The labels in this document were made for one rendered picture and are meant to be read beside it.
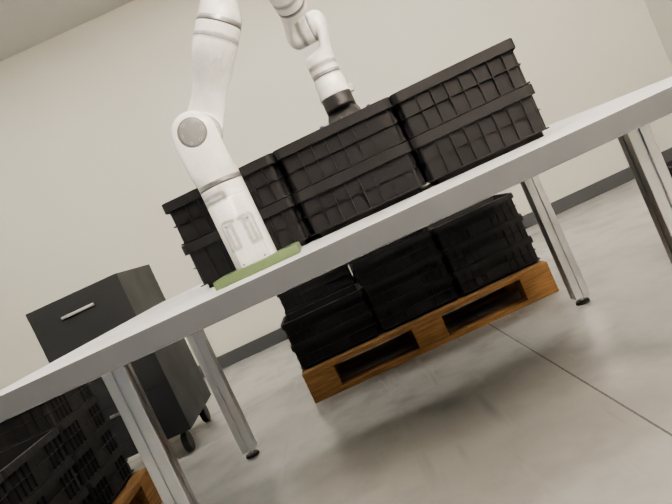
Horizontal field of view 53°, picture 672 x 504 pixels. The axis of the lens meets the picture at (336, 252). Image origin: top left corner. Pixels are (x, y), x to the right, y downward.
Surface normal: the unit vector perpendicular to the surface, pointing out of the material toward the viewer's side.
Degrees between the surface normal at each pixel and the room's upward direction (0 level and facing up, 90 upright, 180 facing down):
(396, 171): 90
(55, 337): 90
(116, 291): 90
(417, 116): 90
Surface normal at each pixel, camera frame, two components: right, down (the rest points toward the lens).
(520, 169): 0.03, 0.05
